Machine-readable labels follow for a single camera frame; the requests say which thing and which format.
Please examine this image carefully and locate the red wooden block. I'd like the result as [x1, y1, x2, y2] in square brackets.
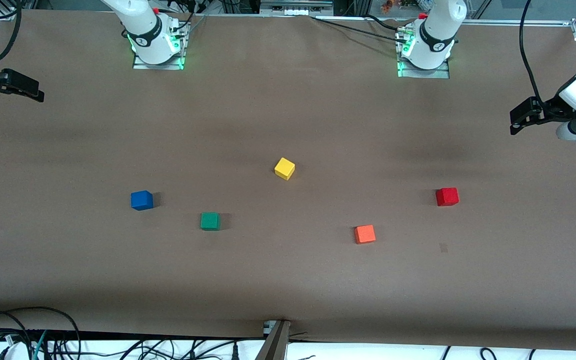
[436, 187, 460, 207]

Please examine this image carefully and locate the blue wooden block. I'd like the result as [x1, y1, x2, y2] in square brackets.
[130, 190, 154, 211]

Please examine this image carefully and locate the orange wooden block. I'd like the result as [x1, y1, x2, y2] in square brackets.
[354, 224, 377, 245]

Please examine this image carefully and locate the yellow wooden block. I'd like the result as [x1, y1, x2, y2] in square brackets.
[274, 157, 296, 181]

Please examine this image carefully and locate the grey power strip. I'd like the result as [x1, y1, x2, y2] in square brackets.
[260, 0, 334, 16]

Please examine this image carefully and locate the grey metal strut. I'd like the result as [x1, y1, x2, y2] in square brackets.
[255, 320, 292, 360]

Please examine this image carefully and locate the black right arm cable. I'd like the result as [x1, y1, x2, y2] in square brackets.
[0, 0, 23, 65]

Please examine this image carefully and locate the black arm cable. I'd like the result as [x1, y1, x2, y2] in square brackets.
[0, 0, 23, 65]
[519, 0, 541, 99]

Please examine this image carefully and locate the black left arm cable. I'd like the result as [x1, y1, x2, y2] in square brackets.
[519, 0, 541, 99]

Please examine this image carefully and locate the short black base cable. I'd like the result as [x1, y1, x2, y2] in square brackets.
[365, 14, 410, 32]

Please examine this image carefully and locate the long black base cable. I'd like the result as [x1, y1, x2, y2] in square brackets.
[312, 16, 405, 43]

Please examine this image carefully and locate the black looped floor cable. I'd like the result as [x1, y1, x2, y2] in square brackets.
[0, 306, 82, 360]

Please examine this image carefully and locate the teal cable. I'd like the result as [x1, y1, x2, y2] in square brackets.
[31, 330, 48, 360]

